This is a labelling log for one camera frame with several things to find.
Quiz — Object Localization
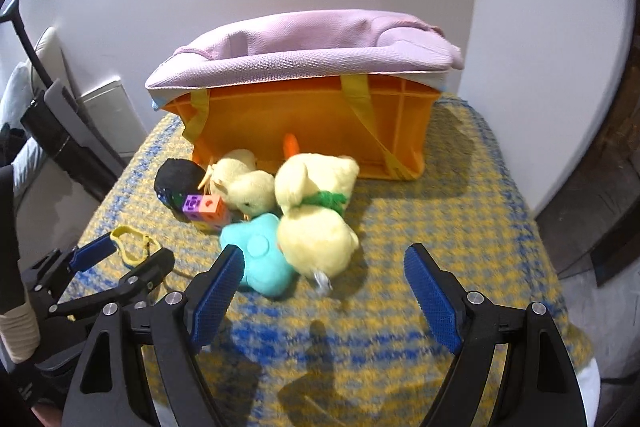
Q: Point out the white bed sheet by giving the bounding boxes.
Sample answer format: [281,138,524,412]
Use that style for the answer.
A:
[576,358,601,427]

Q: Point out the small yellow plush duck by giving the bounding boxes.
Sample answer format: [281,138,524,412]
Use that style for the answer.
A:
[198,148,276,218]

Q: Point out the teal star plush toy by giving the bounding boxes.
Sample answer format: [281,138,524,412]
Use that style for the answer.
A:
[219,213,295,298]

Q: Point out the dark wooden cabinet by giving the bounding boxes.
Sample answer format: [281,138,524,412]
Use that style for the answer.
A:
[534,70,640,287]

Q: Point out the yellow toy clip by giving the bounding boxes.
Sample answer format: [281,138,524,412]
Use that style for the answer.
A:
[108,225,162,269]

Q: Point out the large yellow plush duck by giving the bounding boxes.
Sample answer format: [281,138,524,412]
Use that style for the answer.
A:
[274,153,360,296]

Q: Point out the colourful toy cube block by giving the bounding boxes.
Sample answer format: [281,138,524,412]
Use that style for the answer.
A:
[182,194,231,231]

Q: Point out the white wall radiator panel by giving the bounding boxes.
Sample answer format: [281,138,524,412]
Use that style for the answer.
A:
[77,75,146,161]

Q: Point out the black knit covered ball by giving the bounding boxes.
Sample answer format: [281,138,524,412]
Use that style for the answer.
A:
[154,158,205,213]

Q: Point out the orange plastic crate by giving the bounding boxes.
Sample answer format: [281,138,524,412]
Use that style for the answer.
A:
[165,74,440,181]

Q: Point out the grey cushion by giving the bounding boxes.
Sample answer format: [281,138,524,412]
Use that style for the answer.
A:
[1,63,47,206]

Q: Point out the yellow blue woven blanket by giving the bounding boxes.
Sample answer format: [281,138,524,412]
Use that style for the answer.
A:
[62,93,594,427]

